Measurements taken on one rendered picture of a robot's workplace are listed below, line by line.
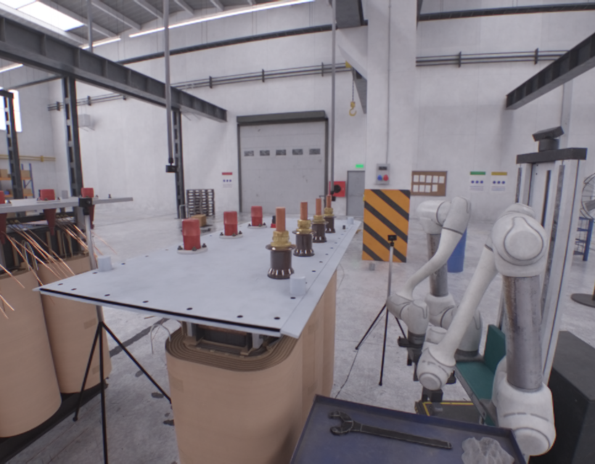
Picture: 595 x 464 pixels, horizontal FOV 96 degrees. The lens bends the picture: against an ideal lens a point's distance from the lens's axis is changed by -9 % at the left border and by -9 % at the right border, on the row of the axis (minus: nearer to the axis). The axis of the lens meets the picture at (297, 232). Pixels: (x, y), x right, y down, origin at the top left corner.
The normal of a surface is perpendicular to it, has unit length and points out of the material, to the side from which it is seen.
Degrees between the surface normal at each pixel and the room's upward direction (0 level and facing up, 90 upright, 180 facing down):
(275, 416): 90
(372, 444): 0
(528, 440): 96
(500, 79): 90
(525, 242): 84
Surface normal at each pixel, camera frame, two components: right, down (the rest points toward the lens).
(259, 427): 0.26, 0.16
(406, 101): -0.28, 0.16
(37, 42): 0.96, 0.04
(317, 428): 0.00, -0.99
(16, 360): 0.81, 0.10
